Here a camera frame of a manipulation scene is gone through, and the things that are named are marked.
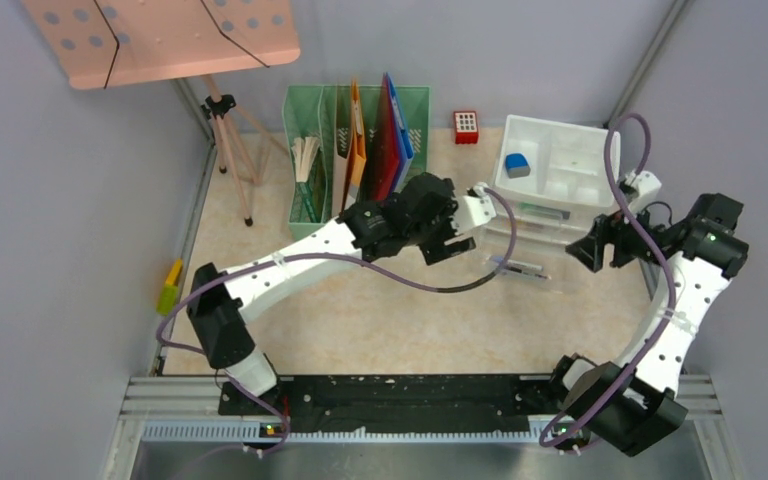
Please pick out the green children's book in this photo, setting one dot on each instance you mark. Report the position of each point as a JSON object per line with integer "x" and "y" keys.
{"x": 305, "y": 152}

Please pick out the pink lamp stand pole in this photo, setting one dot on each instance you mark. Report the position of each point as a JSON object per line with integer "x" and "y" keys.
{"x": 246, "y": 170}

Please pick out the red small box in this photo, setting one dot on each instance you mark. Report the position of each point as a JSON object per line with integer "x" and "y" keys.
{"x": 466, "y": 128}

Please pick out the orange file folder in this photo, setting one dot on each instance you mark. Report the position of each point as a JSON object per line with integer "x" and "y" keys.
{"x": 357, "y": 149}

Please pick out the pink perforated lamp panel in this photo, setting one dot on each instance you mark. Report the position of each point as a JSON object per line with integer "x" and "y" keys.
{"x": 103, "y": 44}

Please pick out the clear plastic drawer unit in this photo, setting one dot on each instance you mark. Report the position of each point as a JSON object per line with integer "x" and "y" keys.
{"x": 568, "y": 173}

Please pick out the green file rack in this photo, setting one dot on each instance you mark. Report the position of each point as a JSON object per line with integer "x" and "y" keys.
{"x": 308, "y": 110}

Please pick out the red translucent file folder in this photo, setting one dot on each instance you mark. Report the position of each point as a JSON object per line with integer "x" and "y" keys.
{"x": 385, "y": 160}

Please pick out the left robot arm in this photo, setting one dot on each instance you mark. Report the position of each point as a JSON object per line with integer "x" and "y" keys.
{"x": 427, "y": 214}

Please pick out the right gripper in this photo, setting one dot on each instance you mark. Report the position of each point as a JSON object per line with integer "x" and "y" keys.
{"x": 606, "y": 229}

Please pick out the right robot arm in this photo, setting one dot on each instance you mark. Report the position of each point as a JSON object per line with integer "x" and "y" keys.
{"x": 631, "y": 402}

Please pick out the blue eraser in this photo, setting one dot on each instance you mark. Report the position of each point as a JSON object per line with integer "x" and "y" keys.
{"x": 516, "y": 165}

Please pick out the black lamp clamp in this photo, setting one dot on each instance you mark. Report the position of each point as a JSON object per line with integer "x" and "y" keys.
{"x": 213, "y": 108}

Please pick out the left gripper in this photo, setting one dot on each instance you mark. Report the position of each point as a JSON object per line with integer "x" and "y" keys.
{"x": 436, "y": 249}

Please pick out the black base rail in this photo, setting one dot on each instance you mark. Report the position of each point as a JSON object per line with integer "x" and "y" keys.
{"x": 451, "y": 406}

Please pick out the yellow green clamp tool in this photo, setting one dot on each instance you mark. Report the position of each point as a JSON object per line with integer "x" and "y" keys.
{"x": 168, "y": 296}

